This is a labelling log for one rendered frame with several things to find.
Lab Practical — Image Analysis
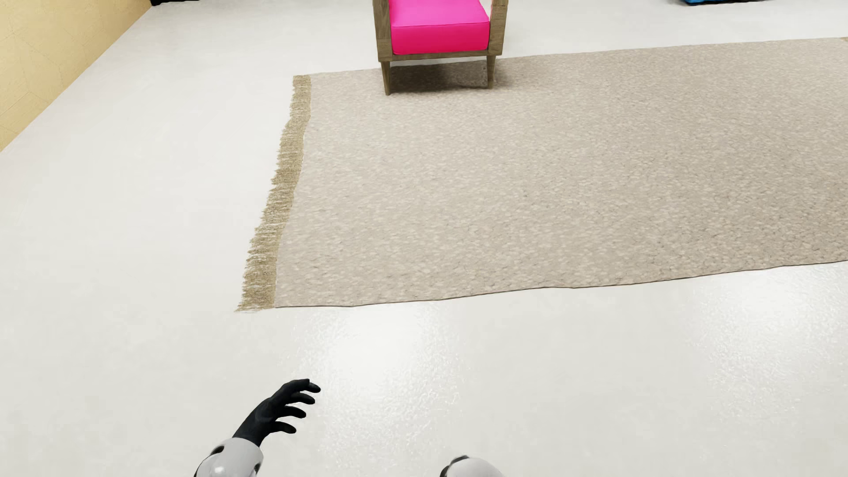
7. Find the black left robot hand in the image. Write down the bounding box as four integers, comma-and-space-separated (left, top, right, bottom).
232, 379, 322, 447

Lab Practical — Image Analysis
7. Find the beige fringed rug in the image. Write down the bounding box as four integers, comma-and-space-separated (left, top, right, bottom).
236, 37, 848, 312

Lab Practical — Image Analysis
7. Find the pink seat cushion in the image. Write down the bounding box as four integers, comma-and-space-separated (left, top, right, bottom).
388, 0, 492, 56

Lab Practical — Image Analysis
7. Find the wooden armchair frame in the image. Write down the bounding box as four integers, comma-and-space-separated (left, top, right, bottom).
372, 0, 510, 96

